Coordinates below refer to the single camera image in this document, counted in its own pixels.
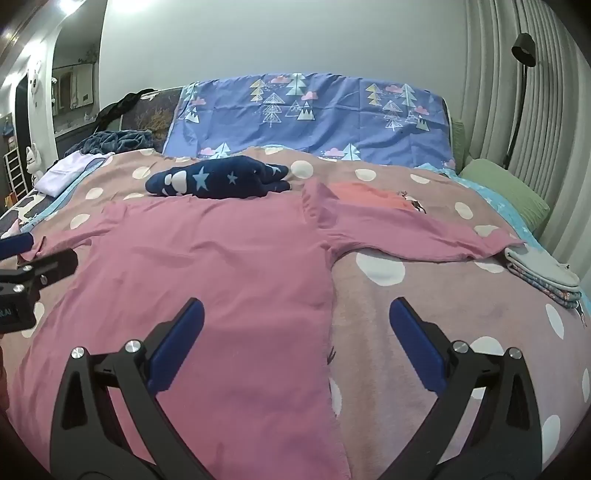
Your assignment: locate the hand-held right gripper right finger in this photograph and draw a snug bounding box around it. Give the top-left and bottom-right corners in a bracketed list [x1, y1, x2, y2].
[389, 296, 542, 480]

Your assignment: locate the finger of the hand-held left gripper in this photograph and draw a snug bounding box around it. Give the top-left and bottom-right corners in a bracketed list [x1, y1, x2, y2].
[0, 249, 78, 294]
[0, 233, 35, 260]

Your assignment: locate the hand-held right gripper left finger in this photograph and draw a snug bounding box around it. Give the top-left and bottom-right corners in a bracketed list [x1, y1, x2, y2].
[50, 298, 205, 480]

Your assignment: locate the pink shirt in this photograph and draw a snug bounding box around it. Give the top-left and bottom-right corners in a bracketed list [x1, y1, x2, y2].
[7, 187, 527, 480]

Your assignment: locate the pink polka dot blanket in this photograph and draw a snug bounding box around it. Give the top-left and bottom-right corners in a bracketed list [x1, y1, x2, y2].
[0, 145, 591, 480]

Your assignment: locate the white ladder rack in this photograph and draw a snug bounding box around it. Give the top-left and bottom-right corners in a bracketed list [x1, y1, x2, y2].
[4, 148, 27, 200]

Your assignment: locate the white cat figurine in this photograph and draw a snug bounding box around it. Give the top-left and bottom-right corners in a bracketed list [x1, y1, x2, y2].
[25, 143, 45, 186]

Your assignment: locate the lavender cloth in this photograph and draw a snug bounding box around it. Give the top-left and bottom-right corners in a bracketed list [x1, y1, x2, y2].
[36, 151, 114, 195]

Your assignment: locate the dark teal fuzzy blanket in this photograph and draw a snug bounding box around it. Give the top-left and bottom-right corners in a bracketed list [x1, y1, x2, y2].
[65, 130, 154, 156]

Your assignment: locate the grey folded garment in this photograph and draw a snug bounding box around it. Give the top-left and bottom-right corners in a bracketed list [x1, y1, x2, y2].
[504, 246, 581, 289]

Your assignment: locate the patterned folded garment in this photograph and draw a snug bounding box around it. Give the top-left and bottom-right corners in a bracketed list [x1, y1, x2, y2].
[508, 265, 583, 309]

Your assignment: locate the coral garment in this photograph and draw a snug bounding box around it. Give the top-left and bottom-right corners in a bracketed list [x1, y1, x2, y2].
[323, 181, 428, 215]

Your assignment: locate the black cloth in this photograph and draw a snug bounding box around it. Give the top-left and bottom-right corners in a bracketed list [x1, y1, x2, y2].
[95, 91, 158, 134]

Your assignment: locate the navy star-print garment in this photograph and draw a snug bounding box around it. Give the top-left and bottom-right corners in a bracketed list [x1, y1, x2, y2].
[145, 155, 293, 200]

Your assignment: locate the green pillow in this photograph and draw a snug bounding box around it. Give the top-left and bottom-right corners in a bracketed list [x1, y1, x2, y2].
[459, 158, 551, 236]

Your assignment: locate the dark patterned headboard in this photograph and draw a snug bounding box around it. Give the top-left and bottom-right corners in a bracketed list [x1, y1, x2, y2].
[121, 87, 183, 148]

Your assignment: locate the blue tree-print sheet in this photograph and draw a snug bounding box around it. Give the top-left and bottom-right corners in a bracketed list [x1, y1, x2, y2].
[161, 72, 455, 167]

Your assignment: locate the grey curtain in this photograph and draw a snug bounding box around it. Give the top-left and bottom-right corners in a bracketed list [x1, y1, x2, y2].
[464, 0, 591, 296]

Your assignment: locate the black floor lamp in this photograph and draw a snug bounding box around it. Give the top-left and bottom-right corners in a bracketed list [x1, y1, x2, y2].
[502, 32, 536, 171]

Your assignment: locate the wall mirror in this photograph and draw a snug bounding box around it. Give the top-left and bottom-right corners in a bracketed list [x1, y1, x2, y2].
[52, 62, 95, 121]

